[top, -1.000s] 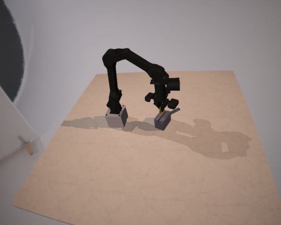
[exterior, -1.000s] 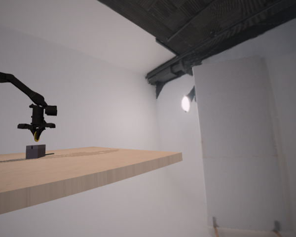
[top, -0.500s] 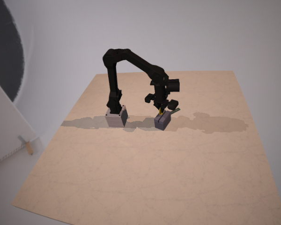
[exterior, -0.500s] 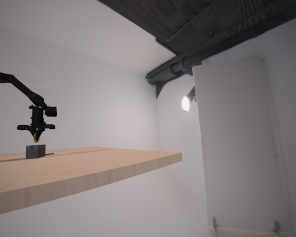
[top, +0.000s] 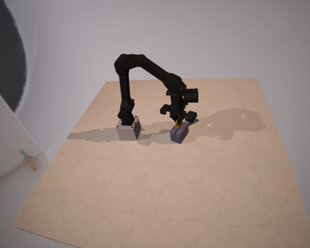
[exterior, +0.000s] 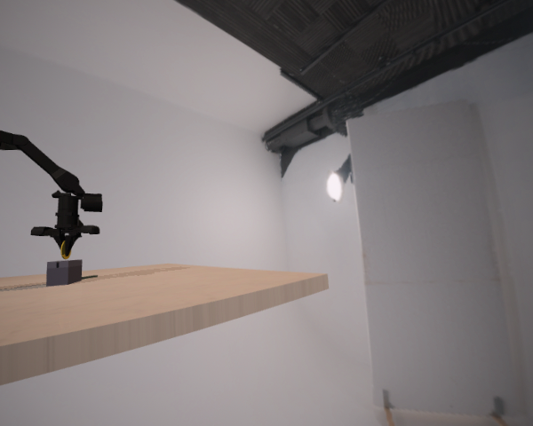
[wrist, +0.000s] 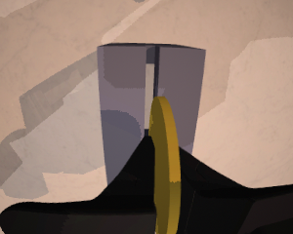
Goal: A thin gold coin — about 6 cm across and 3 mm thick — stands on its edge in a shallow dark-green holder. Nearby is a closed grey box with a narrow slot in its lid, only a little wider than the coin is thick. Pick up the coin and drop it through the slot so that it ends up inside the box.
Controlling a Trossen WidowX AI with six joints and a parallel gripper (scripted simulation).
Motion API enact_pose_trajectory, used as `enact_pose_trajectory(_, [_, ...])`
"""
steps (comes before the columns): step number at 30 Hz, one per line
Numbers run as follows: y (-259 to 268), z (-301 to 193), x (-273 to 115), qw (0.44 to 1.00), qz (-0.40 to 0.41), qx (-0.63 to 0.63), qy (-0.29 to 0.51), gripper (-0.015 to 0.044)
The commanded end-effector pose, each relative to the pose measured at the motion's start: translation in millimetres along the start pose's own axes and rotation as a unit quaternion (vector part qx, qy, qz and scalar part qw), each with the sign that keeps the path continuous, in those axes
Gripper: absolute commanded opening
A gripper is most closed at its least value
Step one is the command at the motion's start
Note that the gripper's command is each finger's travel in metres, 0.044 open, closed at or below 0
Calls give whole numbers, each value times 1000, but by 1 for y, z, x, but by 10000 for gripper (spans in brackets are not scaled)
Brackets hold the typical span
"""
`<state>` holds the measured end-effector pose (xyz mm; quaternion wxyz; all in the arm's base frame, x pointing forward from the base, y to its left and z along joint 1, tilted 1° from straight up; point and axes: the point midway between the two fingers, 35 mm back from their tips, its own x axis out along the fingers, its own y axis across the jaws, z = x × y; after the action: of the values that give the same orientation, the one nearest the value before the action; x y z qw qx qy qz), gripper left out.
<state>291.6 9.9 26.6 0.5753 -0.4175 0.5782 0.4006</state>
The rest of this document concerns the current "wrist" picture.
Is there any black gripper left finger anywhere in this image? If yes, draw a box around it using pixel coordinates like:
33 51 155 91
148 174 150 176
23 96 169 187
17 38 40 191
0 136 157 234

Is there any gold coin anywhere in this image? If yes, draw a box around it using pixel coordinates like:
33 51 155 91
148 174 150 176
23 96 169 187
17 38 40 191
149 97 182 234

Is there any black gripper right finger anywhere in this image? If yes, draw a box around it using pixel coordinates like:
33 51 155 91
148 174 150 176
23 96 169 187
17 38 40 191
177 147 293 234

